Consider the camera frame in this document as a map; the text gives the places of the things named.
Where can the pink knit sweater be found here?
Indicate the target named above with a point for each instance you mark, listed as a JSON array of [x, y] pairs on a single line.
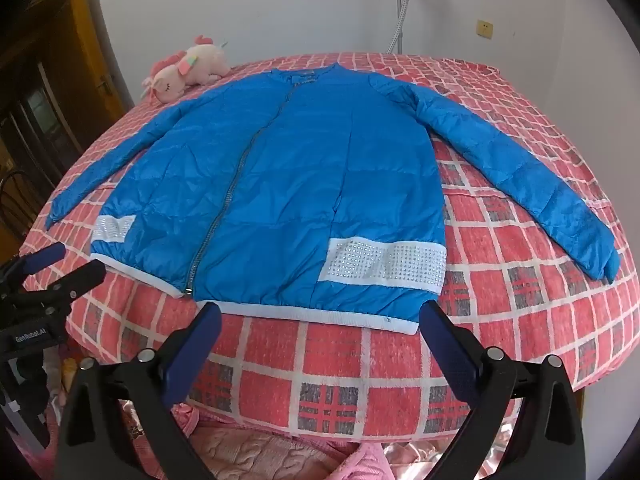
[[265, 452]]

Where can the dark wooden chair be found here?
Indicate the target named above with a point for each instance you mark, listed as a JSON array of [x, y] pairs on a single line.
[[15, 200]]

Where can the pink satin cloth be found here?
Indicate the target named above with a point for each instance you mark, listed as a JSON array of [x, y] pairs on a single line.
[[450, 452]]

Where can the red checked bed blanket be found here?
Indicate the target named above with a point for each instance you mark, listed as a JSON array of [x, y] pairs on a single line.
[[380, 375]]

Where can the pink unicorn plush toy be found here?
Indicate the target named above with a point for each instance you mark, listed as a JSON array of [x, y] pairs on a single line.
[[185, 72]]

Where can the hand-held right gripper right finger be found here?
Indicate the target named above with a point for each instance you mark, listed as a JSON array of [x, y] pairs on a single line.
[[445, 350]]

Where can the blue puffer jacket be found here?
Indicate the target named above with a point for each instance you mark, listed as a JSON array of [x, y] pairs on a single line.
[[300, 180]]

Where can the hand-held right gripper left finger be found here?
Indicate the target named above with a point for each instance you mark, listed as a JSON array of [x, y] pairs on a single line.
[[196, 352]]

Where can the yellowed wall socket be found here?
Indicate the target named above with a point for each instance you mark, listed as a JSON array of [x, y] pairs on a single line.
[[484, 28]]

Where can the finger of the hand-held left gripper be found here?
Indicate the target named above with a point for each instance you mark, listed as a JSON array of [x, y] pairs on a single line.
[[82, 277], [45, 258]]

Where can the wooden door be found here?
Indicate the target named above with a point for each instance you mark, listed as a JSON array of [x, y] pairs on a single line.
[[60, 85]]

